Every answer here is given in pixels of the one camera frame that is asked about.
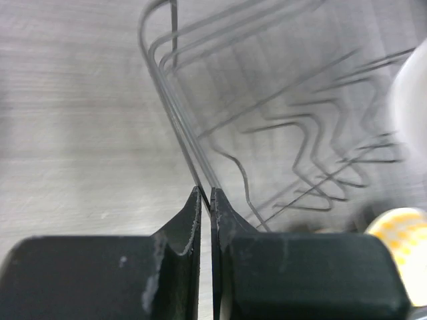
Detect black wire dish rack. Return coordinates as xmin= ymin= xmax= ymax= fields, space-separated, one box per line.
xmin=138 ymin=1 xmax=426 ymax=231

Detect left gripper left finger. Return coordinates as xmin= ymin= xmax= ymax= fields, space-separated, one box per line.
xmin=1 ymin=188 xmax=201 ymax=319

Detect white bowl with blue stripes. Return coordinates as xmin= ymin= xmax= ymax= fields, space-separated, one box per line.
xmin=388 ymin=39 xmax=427 ymax=154

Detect yellow dotted bowl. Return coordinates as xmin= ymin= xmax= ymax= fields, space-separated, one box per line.
xmin=365 ymin=207 xmax=426 ymax=307

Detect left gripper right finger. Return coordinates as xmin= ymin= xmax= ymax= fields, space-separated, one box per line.
xmin=210 ymin=188 xmax=410 ymax=319

